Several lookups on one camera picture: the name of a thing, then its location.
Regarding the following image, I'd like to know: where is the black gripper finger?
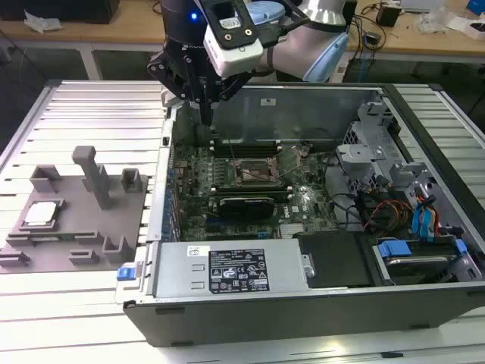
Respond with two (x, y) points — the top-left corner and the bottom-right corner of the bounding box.
(206, 70), (254, 126)
(146, 52), (208, 126)

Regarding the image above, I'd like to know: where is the metal socket cover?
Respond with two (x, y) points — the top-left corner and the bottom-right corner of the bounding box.
(273, 145), (305, 180)

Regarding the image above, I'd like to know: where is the silver CPU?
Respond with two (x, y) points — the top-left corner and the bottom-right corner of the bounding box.
(21, 202), (61, 228)

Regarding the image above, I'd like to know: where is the CPU socket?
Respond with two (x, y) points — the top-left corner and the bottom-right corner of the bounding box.
(233, 157), (281, 187)

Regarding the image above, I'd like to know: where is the wooden desk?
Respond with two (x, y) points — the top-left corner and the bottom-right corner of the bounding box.
(0, 0), (485, 83)

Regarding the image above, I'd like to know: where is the large black box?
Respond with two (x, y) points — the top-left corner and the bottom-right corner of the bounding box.
(0, 0), (120, 24)

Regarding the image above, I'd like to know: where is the black graphics card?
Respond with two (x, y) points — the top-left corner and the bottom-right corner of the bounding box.
(217, 195), (277, 220)

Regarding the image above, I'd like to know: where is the crumpled white plastic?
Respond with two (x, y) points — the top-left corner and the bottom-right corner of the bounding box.
(24, 10), (64, 33)

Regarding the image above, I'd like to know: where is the black expansion slot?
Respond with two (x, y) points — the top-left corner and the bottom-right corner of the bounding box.
(205, 224), (268, 234)

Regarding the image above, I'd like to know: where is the silver metal drive cage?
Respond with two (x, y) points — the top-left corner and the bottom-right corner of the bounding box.
(333, 99), (452, 232)

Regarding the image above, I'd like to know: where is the green motherboard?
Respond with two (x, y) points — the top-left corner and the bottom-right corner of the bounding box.
(172, 140), (342, 242)

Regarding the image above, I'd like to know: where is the small silver heatsink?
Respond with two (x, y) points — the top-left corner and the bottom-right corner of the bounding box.
(280, 222), (305, 239)

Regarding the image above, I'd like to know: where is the grey parts rack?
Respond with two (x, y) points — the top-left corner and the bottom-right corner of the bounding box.
(0, 145), (151, 274)

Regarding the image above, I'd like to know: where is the small black box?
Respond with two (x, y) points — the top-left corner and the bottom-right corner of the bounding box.
(376, 2), (403, 28)

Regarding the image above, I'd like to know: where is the grey power supply unit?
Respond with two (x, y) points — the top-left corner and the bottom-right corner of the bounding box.
(145, 239), (310, 300)

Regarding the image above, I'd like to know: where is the green RAM stick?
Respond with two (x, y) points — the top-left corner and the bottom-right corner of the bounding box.
(28, 231), (98, 243)

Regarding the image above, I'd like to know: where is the black plastic cover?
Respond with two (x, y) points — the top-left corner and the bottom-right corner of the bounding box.
(295, 231), (374, 289)

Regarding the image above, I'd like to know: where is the white flat box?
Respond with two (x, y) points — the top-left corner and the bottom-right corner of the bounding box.
(400, 0), (447, 11)

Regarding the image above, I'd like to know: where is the clear plastic bag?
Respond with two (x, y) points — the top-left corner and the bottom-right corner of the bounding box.
(415, 8), (458, 34)

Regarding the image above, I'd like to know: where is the hard disk blue carrier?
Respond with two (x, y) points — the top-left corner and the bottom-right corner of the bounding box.
(373, 237), (475, 286)

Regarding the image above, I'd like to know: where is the open black PC case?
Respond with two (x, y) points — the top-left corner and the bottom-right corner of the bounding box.
(123, 81), (485, 348)

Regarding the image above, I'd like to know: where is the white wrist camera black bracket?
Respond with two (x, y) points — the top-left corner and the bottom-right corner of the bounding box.
(202, 0), (265, 80)

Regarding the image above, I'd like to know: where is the black wire bundle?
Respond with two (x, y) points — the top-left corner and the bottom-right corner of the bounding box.
(328, 181), (380, 233)

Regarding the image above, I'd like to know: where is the orange yellow wire bundle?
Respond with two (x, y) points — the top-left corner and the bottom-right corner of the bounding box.
(363, 199), (415, 231)

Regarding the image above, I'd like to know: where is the light blue flat cable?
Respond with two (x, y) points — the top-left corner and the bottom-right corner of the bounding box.
(423, 204), (440, 243)
(411, 202), (431, 243)

